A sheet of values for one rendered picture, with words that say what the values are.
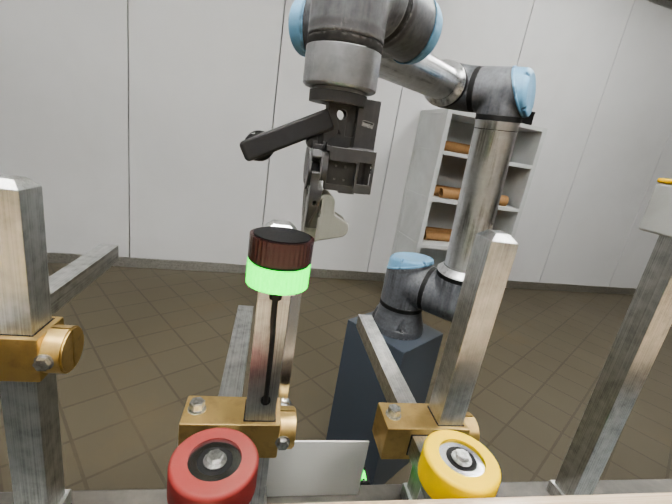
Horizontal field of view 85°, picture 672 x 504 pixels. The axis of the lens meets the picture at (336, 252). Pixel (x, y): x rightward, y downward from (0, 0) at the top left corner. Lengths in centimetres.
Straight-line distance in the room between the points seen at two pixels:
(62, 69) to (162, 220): 115
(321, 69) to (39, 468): 55
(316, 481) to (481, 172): 82
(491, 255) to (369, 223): 289
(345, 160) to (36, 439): 47
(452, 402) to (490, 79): 80
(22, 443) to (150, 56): 277
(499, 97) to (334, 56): 68
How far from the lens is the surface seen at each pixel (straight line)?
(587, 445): 74
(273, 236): 33
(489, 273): 46
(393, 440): 53
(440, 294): 118
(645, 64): 485
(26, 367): 49
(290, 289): 33
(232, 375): 57
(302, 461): 60
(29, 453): 57
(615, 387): 68
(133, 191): 317
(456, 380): 52
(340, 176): 47
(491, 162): 108
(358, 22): 46
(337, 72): 45
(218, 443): 42
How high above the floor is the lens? 120
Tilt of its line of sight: 17 degrees down
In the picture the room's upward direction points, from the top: 9 degrees clockwise
